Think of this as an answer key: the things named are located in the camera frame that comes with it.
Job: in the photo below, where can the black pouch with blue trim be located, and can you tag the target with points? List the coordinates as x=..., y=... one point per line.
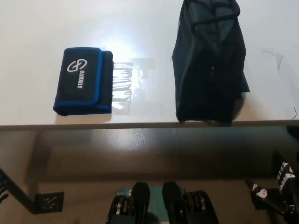
x=79, y=81

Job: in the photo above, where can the dark lunch bag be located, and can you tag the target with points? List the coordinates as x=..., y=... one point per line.
x=205, y=77

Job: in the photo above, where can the clear tape patch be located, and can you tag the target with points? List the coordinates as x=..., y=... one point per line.
x=137, y=77

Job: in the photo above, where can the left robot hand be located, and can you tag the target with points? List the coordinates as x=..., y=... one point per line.
x=2, y=186

